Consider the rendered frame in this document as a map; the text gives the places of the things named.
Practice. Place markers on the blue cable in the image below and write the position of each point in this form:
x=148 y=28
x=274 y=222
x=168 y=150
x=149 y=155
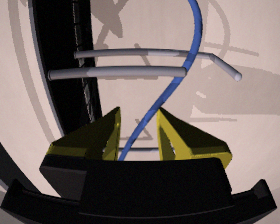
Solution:
x=174 y=83

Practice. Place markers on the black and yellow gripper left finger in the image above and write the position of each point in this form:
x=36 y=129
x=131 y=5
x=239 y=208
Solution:
x=90 y=140

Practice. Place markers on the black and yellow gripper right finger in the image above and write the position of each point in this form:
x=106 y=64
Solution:
x=188 y=141

